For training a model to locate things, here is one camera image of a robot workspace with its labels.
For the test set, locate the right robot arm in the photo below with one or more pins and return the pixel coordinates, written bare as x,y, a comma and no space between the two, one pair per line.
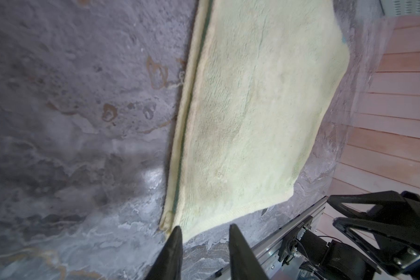
331,260

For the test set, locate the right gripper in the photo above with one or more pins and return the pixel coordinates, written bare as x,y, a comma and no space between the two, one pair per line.
393,242

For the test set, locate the mint green plastic basket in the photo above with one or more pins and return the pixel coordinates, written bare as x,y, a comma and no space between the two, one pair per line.
397,8

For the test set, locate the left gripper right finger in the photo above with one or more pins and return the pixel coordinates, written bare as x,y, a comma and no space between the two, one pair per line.
244,265

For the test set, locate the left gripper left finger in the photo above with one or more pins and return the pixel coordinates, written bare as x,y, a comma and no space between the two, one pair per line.
168,265

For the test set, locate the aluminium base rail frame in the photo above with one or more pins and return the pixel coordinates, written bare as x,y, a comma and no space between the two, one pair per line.
267,251

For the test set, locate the teal and yellow towel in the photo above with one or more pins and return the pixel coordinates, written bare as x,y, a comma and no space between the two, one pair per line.
259,79

